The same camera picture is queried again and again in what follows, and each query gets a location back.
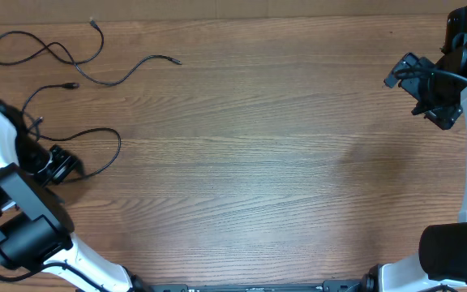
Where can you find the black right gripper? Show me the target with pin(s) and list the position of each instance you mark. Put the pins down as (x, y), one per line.
(445, 113)

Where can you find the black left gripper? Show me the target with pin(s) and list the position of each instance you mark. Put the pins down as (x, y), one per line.
(64, 165)

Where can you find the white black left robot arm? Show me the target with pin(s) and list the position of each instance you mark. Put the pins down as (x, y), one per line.
(36, 233)

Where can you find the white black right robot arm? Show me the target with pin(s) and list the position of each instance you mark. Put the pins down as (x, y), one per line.
(440, 263)

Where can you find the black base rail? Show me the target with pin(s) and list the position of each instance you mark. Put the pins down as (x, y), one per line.
(325, 286)

